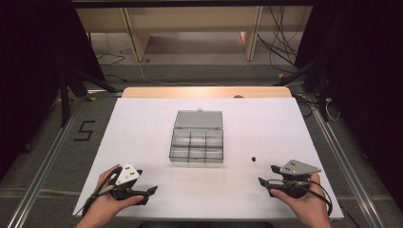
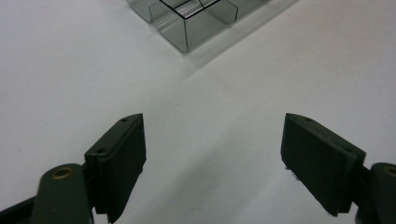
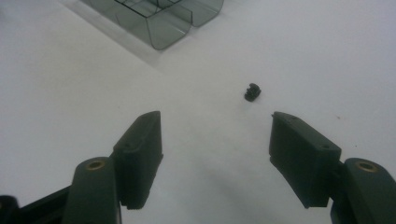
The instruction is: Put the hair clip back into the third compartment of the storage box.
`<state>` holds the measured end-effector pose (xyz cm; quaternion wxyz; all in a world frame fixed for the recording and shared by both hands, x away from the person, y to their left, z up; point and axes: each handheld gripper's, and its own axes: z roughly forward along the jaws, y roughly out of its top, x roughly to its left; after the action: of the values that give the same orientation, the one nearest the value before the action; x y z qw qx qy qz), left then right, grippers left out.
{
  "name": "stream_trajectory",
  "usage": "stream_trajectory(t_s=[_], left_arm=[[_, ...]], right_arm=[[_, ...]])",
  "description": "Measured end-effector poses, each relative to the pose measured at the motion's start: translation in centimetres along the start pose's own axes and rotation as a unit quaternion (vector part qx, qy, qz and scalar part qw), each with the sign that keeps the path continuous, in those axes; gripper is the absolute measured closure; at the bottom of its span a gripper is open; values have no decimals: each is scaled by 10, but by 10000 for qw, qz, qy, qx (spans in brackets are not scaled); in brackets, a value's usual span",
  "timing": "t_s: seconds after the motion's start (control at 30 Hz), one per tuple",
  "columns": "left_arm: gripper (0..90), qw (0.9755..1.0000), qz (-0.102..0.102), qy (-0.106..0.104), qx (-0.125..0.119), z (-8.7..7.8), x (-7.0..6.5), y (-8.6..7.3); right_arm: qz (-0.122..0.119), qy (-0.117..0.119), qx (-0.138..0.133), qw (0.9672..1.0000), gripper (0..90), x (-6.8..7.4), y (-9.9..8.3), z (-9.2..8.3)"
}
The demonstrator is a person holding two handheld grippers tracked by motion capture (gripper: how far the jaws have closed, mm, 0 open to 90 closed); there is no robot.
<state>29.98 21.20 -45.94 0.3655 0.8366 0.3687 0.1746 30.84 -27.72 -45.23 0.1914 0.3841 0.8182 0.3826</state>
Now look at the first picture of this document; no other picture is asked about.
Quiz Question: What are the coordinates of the white table cover board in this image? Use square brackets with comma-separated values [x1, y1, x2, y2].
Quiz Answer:
[71, 96, 345, 221]

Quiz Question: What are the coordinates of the person's left hand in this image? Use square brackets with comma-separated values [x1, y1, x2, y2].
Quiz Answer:
[82, 163, 144, 224]

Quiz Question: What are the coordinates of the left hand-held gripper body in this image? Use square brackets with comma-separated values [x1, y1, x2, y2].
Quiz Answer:
[109, 161, 141, 201]

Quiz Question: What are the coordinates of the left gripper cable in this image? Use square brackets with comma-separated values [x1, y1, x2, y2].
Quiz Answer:
[81, 166, 123, 218]

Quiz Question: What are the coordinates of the black overhead beam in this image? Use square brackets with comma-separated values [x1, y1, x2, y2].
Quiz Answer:
[69, 0, 318, 10]

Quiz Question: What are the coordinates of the black floor cable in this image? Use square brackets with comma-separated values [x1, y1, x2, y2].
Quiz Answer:
[95, 51, 128, 84]

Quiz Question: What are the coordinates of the bundle of black cables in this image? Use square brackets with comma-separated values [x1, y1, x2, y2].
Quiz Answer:
[256, 5, 307, 75]

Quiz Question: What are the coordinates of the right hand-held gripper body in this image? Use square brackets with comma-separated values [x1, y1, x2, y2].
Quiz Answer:
[268, 159, 322, 200]

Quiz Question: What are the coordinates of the white floor cable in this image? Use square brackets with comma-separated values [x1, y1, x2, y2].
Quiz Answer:
[135, 60, 222, 87]

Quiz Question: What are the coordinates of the light wooden shelf unit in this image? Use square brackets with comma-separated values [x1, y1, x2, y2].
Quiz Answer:
[75, 5, 316, 64]

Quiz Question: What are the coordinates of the black tape floor mark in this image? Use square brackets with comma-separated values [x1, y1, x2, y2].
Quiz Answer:
[72, 120, 96, 143]

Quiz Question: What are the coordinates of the black metal stand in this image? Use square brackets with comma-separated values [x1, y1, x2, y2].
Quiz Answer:
[274, 55, 331, 124]
[57, 67, 119, 128]

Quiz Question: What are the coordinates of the aluminium floor rail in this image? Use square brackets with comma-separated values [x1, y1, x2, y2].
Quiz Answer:
[5, 96, 86, 228]
[310, 105, 386, 228]

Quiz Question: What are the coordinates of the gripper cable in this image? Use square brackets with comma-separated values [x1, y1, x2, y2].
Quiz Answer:
[267, 178, 334, 218]
[81, 166, 123, 218]

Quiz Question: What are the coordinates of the dark curtain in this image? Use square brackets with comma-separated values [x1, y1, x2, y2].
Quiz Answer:
[0, 0, 106, 181]
[294, 0, 403, 214]

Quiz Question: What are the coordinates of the person's right hand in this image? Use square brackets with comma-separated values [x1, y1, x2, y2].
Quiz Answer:
[270, 173, 331, 224]

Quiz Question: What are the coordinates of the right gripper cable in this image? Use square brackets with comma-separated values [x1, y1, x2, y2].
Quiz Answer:
[267, 178, 334, 218]

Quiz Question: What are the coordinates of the clear plastic compartment box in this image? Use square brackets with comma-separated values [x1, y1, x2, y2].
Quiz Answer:
[168, 107, 224, 164]

